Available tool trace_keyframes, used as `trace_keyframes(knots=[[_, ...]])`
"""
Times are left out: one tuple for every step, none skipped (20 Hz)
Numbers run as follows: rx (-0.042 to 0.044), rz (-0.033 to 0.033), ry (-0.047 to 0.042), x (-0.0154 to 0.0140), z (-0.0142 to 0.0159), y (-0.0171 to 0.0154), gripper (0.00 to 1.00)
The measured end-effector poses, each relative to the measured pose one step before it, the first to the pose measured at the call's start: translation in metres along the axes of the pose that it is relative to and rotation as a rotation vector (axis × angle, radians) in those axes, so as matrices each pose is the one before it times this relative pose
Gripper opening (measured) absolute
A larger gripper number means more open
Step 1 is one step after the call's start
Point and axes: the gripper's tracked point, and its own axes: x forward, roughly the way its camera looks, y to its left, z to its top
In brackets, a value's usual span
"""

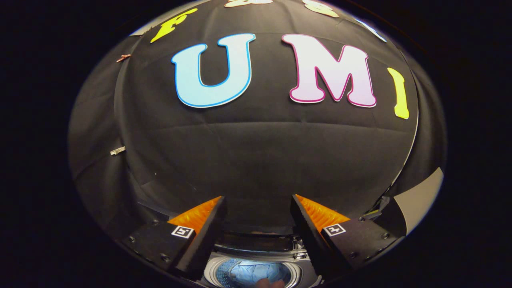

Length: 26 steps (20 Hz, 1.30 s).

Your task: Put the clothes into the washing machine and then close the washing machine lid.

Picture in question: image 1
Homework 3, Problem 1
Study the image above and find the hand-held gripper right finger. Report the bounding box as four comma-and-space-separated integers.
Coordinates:
291, 194, 401, 279

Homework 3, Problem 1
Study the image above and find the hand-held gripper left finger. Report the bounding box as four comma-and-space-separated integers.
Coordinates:
122, 196, 227, 281

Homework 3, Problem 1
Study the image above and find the grey washing machine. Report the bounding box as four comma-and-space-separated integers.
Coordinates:
196, 230, 324, 288

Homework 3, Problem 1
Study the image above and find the light blue shirt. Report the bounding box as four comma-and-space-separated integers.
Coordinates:
218, 259, 292, 288

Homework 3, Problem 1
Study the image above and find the black backdrop cloth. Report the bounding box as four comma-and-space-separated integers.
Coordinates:
67, 0, 447, 256

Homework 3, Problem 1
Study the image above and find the grey cabinet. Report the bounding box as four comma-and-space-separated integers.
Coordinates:
376, 167, 444, 237

